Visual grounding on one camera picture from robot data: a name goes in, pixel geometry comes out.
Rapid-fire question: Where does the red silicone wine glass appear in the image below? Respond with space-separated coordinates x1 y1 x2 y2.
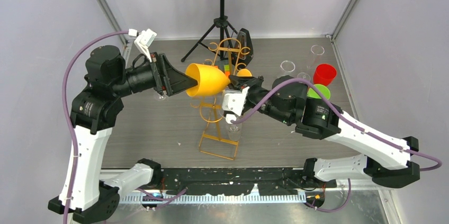
312 64 337 86

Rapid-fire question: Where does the green silicone wine glass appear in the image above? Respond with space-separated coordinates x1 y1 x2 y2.
307 84 331 100

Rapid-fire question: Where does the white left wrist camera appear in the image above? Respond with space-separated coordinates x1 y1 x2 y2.
128 29 157 62

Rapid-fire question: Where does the clear wine glass front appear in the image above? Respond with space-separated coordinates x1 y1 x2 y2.
225 114 243 141

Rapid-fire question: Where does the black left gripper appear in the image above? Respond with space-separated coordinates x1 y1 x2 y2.
112 51 198 96

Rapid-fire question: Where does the black metronome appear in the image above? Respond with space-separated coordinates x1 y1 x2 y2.
236 28 254 66

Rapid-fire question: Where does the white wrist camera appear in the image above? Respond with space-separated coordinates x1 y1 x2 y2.
221 87 249 124
128 29 157 62

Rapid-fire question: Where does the gold wire wine glass rack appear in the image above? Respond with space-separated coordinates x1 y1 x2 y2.
191 38 246 160

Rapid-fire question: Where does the yellow silicone wine glass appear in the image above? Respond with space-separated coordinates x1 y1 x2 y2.
185 63 231 97

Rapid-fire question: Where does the clear tall flute glass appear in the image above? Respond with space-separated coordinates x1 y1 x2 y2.
297 44 325 81

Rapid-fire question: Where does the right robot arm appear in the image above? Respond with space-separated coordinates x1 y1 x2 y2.
223 76 420 189

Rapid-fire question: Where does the white slotted cable duct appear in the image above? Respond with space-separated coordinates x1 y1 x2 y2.
120 192 306 204

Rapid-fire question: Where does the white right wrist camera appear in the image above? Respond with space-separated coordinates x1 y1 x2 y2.
221 87 249 124

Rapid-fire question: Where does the clear wine glass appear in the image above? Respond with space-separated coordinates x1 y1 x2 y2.
276 60 296 83
225 114 243 141
153 87 168 101

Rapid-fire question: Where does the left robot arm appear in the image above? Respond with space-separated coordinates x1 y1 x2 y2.
48 45 198 223

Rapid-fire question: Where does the black taped front rail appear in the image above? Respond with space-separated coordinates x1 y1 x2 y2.
151 167 321 196

